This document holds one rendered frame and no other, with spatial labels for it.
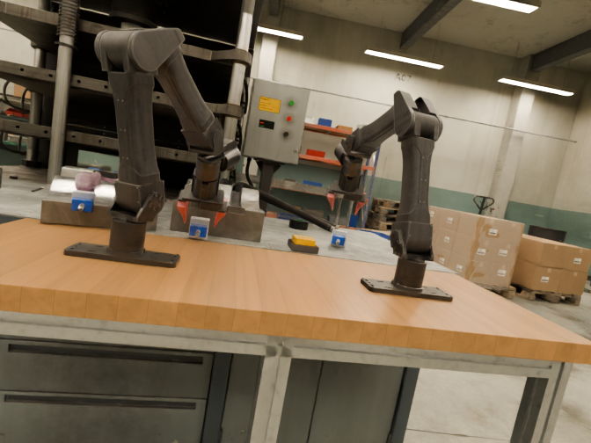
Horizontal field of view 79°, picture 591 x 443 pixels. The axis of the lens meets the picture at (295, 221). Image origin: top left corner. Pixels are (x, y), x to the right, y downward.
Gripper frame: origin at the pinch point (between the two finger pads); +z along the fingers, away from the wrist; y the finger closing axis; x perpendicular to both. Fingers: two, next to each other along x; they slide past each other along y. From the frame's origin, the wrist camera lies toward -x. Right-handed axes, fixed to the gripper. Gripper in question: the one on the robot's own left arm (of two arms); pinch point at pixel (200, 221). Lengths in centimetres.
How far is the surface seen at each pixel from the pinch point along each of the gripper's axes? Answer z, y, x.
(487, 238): 132, -318, -216
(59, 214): 0.6, 32.7, 4.5
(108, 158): 34, 47, -81
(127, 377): 46, 14, 19
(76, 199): -4.4, 28.6, 4.2
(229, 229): 4.2, -8.3, -3.5
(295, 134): 9, -39, -99
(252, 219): 0.5, -14.6, -5.3
